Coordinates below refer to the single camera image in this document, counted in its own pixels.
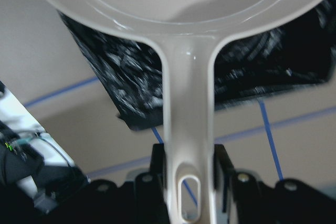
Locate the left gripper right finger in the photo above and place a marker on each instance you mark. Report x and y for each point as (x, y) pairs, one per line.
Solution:
(244, 198)

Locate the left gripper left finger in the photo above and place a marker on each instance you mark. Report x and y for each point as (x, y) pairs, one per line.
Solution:
(138, 201)

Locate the beige dustpan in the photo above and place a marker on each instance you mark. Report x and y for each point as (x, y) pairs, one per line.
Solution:
(187, 35)

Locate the black lined trash bin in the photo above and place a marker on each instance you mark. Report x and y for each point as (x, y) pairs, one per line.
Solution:
(298, 54)

